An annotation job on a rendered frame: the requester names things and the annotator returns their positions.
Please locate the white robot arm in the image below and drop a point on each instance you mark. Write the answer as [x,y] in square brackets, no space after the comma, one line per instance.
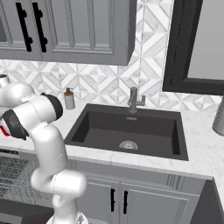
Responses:
[48,151]

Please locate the grey narrow base cupboard door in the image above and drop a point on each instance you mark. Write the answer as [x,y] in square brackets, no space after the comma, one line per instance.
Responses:
[99,201]

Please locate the grey wide base cupboard door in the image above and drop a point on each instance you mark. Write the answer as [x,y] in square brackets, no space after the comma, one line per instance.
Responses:
[157,205]

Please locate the dark dishwasher door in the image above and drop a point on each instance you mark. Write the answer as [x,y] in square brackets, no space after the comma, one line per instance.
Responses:
[20,211]

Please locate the black sink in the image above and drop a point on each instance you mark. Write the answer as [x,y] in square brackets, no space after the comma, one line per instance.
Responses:
[116,134]

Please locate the grey metal tap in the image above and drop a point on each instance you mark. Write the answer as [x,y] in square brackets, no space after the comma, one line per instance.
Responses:
[133,100]

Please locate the grey soap dispenser brown top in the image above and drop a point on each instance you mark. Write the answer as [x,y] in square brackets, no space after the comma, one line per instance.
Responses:
[69,100]

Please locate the grey panel under sink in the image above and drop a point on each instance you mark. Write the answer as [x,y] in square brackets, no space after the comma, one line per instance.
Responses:
[140,173]

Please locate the black framed window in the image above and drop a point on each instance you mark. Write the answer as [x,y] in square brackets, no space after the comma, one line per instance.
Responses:
[175,43]

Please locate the grey ribbed cylinder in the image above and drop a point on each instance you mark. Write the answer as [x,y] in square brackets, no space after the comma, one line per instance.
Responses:
[219,119]

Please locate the grey wall cupboard body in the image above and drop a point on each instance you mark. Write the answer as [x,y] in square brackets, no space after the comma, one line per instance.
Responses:
[132,32]

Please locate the grey wide wall cupboard door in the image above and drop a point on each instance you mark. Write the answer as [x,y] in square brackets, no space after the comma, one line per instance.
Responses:
[84,26]

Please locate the grey narrow wall cupboard door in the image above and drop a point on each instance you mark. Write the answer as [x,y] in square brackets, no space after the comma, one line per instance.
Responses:
[8,26]

